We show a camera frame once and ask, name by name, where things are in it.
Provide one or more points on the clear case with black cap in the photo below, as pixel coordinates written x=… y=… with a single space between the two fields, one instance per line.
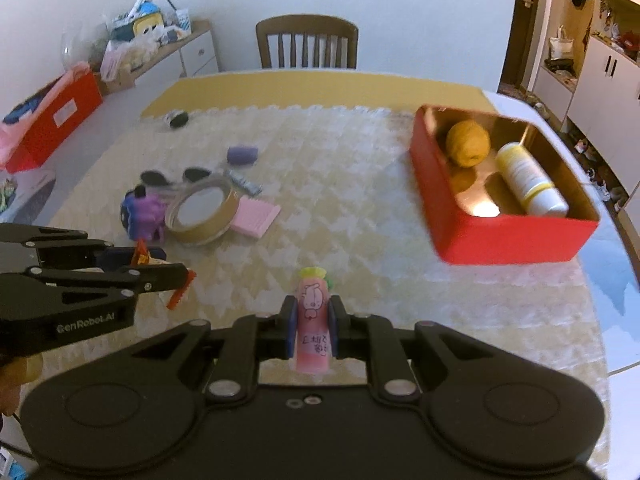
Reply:
x=176 y=118

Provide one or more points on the orange plastic toy piece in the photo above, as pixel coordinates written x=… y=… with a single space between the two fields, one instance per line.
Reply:
x=176 y=298

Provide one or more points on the yellow tablecloth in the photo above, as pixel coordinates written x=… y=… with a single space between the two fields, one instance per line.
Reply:
x=320 y=91

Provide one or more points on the clear glass vase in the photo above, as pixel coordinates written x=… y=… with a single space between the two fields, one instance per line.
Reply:
x=75 y=45

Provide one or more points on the brown wooden chair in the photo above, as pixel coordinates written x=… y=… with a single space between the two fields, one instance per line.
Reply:
x=306 y=42

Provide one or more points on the pink cartoon print tube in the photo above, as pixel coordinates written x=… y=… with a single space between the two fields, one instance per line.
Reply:
x=312 y=320

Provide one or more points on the purple cylinder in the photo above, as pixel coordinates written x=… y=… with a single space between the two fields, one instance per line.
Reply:
x=242 y=155

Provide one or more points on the red tin box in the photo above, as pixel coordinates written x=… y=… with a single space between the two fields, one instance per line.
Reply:
x=505 y=245

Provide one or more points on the teal and yellow box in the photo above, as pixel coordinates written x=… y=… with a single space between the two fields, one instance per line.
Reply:
x=142 y=22

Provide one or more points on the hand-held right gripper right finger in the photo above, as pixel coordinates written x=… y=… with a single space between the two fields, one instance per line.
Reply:
x=334 y=331

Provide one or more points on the white bottle yellow cap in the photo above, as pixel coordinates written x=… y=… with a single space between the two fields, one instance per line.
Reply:
x=531 y=180

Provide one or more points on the red cap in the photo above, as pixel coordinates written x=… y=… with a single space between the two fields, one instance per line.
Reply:
x=630 y=40

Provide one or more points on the yellow lemon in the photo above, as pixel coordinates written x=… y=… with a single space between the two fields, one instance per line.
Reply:
x=468 y=143

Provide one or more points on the person's left hand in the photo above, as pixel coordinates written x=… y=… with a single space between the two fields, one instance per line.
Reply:
x=11 y=382

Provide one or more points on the white floor cabinet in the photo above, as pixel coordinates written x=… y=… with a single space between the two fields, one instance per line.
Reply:
x=600 y=90

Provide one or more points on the white wooden sideboard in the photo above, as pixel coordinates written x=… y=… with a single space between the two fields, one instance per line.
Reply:
x=195 y=55

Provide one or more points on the brown tape roll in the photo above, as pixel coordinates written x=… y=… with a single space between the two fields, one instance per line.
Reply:
x=200 y=232

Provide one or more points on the clear plastic bag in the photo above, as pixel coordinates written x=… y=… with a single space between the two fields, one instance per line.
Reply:
x=134 y=50

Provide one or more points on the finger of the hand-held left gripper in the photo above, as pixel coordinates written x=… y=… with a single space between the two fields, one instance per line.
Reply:
x=60 y=250
x=150 y=280

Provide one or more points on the pink cloth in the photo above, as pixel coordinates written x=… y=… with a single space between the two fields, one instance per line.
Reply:
x=12 y=147

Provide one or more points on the white tote bag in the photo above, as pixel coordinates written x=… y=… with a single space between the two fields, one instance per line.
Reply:
x=561 y=46

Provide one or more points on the brown wooden door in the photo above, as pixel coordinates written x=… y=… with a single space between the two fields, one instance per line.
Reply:
x=525 y=15

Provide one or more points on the red cardboard box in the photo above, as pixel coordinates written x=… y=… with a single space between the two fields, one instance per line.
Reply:
x=60 y=115

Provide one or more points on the blue and white carton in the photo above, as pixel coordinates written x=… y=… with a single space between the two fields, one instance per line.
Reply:
x=183 y=21

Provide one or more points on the cream patterned lace mat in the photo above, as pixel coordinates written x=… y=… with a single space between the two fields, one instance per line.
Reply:
x=350 y=220

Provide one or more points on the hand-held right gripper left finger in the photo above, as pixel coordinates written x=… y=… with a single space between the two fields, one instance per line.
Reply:
x=289 y=329

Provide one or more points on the silver wrapper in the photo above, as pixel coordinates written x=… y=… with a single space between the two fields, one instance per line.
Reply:
x=245 y=183

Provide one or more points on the purple toy figure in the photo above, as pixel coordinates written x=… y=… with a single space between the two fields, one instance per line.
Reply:
x=144 y=215

